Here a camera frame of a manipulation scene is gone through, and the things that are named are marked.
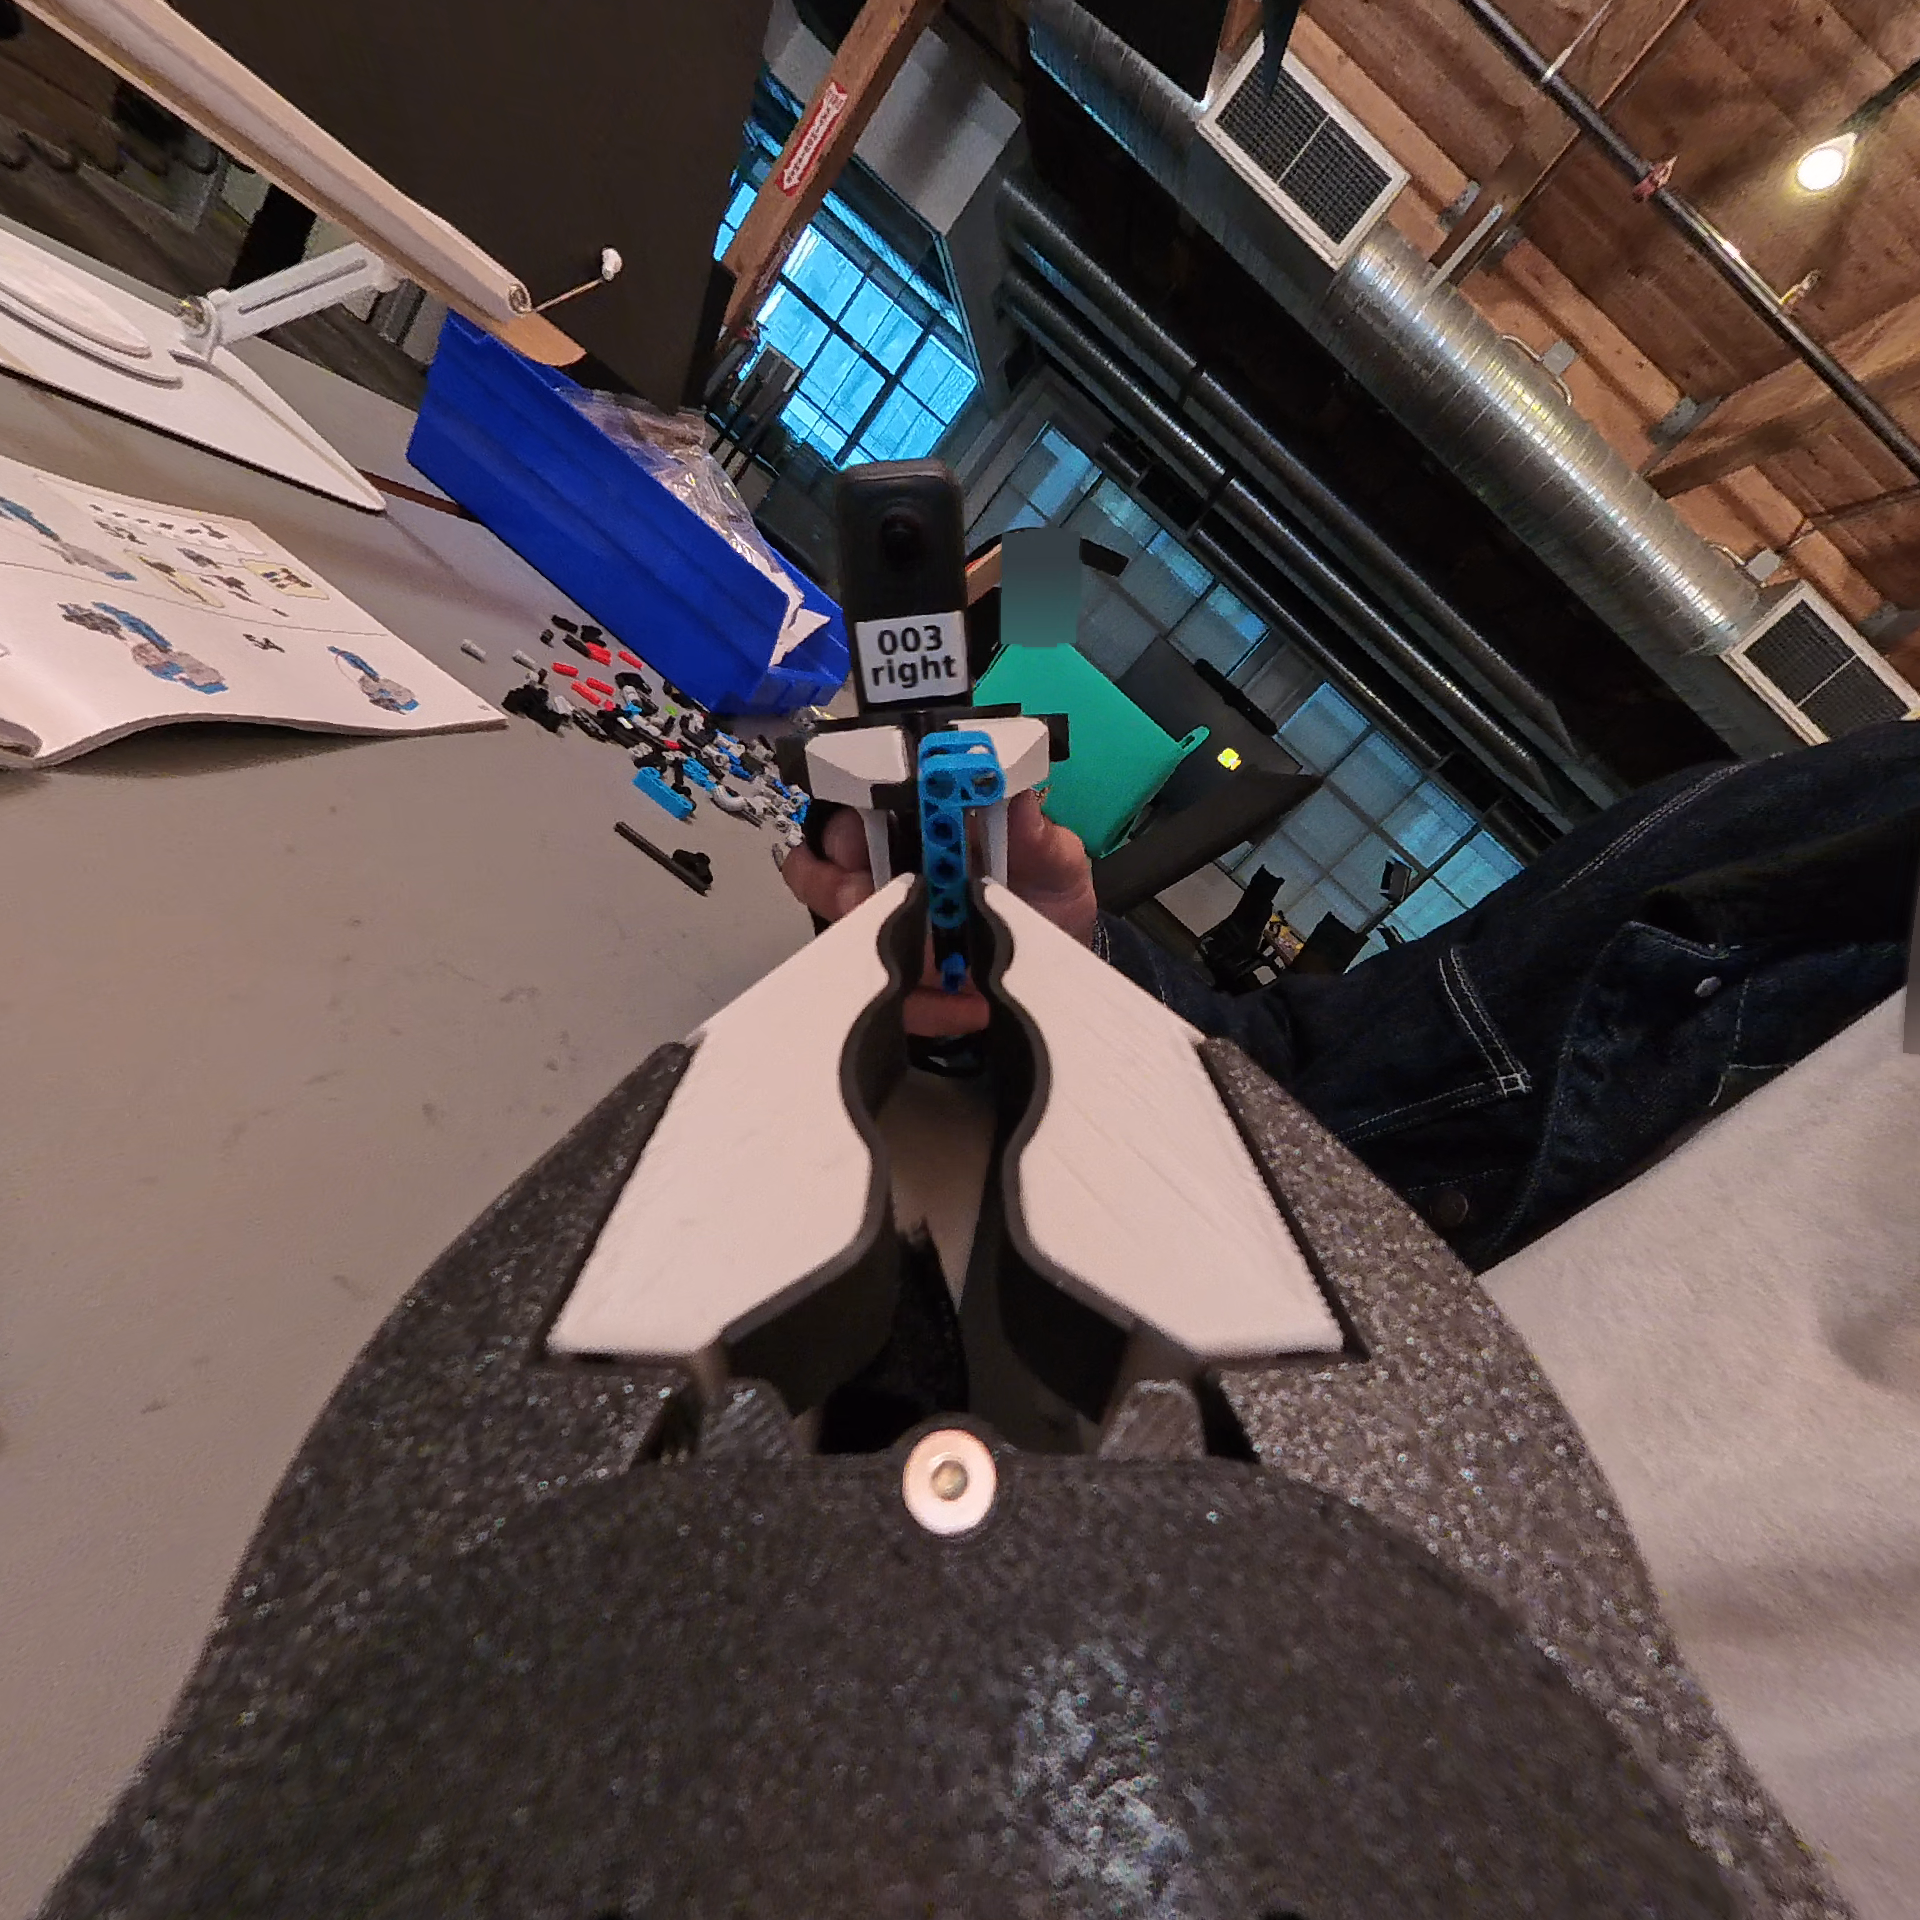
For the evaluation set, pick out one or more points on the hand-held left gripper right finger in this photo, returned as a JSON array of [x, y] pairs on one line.
[[1155, 1170]]

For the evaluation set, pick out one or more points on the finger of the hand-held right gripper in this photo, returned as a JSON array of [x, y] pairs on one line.
[[846, 770], [1018, 760]]

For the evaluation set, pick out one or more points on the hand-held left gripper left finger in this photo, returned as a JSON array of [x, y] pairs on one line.
[[720, 1170]]

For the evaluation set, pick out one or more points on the blue L-shaped brick beam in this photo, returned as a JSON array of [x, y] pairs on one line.
[[949, 840]]

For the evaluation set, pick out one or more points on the person's right forearm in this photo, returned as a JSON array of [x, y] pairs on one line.
[[1574, 973]]

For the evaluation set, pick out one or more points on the grey desk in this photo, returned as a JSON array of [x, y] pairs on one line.
[[300, 1051]]

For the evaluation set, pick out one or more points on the person's right hand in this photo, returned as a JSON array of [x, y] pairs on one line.
[[1060, 875]]

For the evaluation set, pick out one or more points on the teal board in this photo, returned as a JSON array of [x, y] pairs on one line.
[[1079, 721]]

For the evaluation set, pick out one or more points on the light blue brick connector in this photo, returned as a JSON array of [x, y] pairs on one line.
[[661, 794]]

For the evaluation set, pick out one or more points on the black brick axle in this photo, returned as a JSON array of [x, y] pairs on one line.
[[667, 858]]

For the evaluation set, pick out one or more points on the pile of small brick pieces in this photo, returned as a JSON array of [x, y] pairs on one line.
[[645, 721]]

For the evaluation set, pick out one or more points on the clear plastic bag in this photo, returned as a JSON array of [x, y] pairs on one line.
[[690, 464]]

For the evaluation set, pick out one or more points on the large paned window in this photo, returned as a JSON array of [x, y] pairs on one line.
[[858, 331]]

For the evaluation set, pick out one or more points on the blue storage bin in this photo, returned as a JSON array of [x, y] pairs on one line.
[[599, 524]]

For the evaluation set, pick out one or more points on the white vent grille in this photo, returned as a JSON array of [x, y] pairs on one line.
[[1303, 143], [1824, 667]]

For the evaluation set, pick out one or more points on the white shirt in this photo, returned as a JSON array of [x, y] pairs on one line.
[[1725, 1426]]

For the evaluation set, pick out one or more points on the open instruction booklet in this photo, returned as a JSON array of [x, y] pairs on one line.
[[182, 633]]

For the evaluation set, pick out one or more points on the black ceiling pipe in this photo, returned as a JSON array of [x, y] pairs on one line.
[[1697, 228]]

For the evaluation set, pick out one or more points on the ceiling lamp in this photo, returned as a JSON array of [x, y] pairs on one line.
[[1824, 163]]

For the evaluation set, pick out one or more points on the silver ventilation duct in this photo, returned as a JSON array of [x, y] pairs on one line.
[[1500, 406]]

